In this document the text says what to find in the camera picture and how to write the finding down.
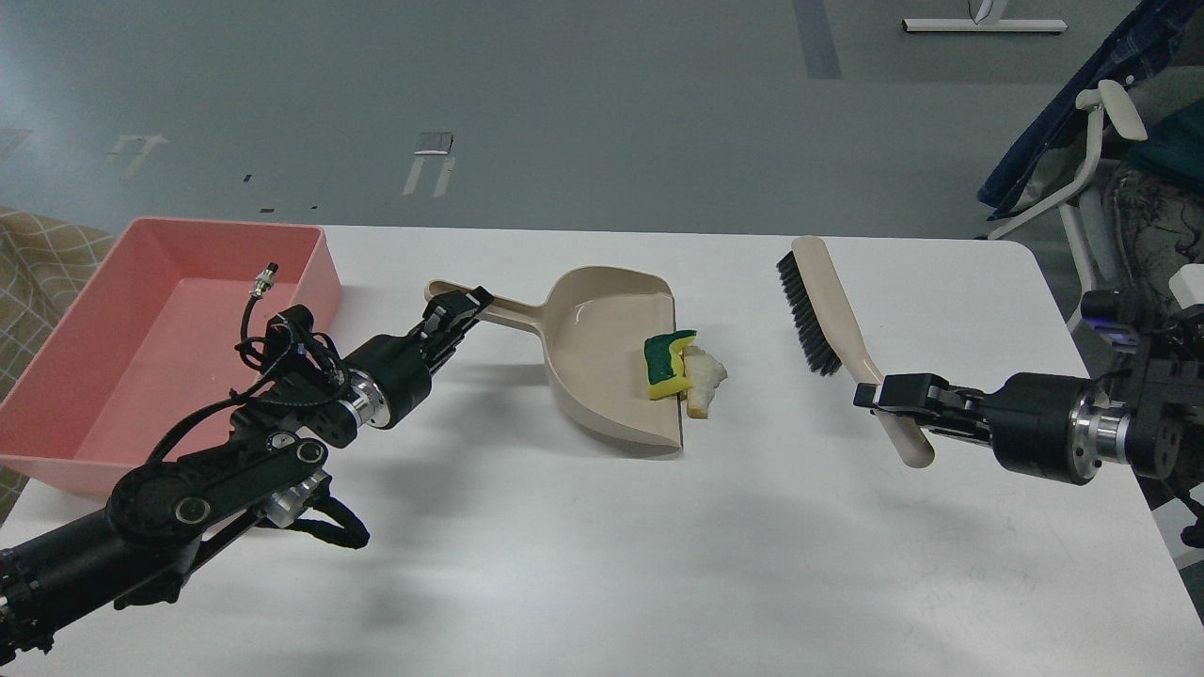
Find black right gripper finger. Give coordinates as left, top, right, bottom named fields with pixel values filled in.
left=852, top=373, right=988, bottom=419
left=903, top=410, right=992, bottom=447

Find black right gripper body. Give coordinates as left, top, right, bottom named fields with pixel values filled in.
left=982, top=372, right=1131, bottom=487

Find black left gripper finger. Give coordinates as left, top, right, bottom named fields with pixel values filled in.
left=421, top=294, right=495, bottom=376
left=421, top=287, right=490, bottom=339

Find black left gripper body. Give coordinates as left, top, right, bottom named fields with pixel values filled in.
left=344, top=334, right=433, bottom=429

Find beige hand brush black bristles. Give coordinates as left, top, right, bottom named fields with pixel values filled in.
left=777, top=235, right=937, bottom=469

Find beige plastic dustpan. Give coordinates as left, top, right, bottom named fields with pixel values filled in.
left=478, top=266, right=683, bottom=451

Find yellow green sponge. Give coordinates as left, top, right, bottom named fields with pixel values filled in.
left=643, top=329, right=697, bottom=401

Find slice of bread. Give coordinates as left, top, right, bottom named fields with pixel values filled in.
left=683, top=345, right=728, bottom=419

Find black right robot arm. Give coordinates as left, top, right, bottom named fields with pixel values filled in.
left=854, top=292, right=1202, bottom=517

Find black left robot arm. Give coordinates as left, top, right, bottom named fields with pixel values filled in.
left=2, top=264, right=495, bottom=663

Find pink plastic bin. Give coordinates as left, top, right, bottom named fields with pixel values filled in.
left=1, top=218, right=342, bottom=496

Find white office chair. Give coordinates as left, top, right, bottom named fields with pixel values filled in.
left=976, top=0, right=1204, bottom=330

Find seated person in teal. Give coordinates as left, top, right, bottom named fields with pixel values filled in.
left=1105, top=102, right=1203, bottom=316

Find beige checkered cloth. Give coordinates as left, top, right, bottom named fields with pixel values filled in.
left=0, top=206, right=118, bottom=523

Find white desk base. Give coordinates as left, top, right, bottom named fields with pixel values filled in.
left=901, top=1, right=1069, bottom=36

